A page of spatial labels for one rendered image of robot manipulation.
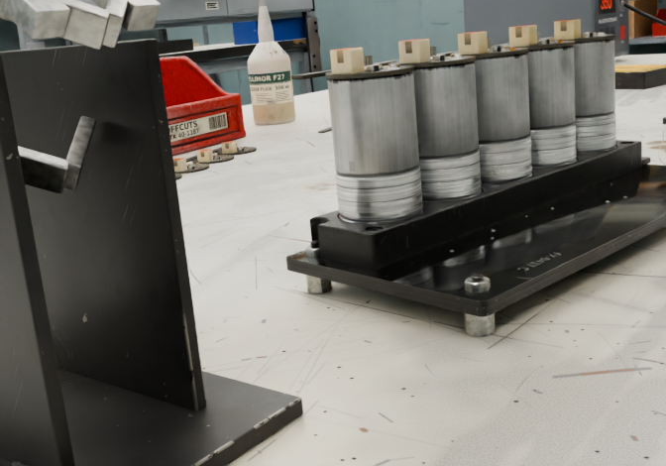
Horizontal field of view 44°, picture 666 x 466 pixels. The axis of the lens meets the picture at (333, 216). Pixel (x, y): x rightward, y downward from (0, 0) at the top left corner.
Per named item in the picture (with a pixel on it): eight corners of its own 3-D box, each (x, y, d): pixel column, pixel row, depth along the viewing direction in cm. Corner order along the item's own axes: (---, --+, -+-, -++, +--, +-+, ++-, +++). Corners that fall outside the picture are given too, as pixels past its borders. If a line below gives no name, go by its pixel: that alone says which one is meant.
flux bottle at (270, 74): (246, 125, 66) (231, -4, 63) (267, 119, 69) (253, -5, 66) (283, 124, 64) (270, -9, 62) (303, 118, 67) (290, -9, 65)
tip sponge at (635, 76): (680, 81, 69) (680, 62, 68) (644, 89, 65) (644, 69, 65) (601, 81, 74) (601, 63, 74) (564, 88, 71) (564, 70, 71)
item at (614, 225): (574, 184, 35) (574, 158, 35) (753, 200, 30) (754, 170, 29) (286, 292, 24) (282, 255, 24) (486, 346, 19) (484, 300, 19)
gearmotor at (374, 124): (442, 237, 24) (431, 60, 23) (385, 258, 23) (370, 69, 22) (381, 227, 26) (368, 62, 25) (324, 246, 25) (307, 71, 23)
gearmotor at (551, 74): (590, 180, 30) (588, 36, 29) (553, 194, 28) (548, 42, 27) (531, 175, 32) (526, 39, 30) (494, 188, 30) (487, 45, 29)
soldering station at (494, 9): (631, 58, 95) (630, -28, 93) (596, 69, 86) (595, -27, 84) (508, 64, 104) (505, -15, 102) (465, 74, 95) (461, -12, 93)
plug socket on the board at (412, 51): (436, 60, 25) (435, 38, 24) (417, 63, 24) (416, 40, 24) (416, 61, 25) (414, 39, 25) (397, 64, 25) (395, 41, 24)
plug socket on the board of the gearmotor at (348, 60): (371, 70, 23) (370, 46, 23) (349, 74, 22) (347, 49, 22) (351, 71, 23) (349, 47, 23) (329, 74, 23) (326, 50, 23)
